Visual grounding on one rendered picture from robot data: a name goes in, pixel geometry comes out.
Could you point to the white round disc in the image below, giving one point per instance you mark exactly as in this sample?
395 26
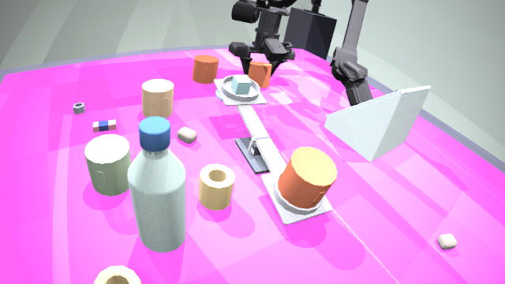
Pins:
218 95

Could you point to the white and pink eraser with blue sleeve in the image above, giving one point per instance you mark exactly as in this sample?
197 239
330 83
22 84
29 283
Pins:
99 126

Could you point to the brown cylinder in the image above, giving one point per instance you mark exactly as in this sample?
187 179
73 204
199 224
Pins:
260 73
205 69

